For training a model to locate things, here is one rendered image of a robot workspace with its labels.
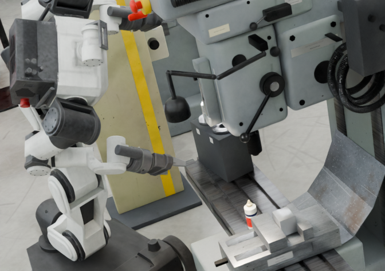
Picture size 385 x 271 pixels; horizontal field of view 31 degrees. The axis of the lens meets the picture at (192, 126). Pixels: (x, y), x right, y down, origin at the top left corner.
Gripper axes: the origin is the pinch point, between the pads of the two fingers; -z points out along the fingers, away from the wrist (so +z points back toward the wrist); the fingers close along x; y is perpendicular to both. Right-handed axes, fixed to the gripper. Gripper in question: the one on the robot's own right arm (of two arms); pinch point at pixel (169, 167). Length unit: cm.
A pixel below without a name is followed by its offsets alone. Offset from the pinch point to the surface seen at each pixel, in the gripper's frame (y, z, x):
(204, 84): 5, 27, 51
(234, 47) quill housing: 10, 29, 67
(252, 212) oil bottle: -23.3, -10.2, 29.7
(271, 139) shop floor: 81, -173, -105
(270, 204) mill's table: -17.2, -24.1, 24.8
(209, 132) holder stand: 13.0, -12.7, 9.2
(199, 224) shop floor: 15, -105, -105
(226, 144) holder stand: 6.7, -15.3, 14.7
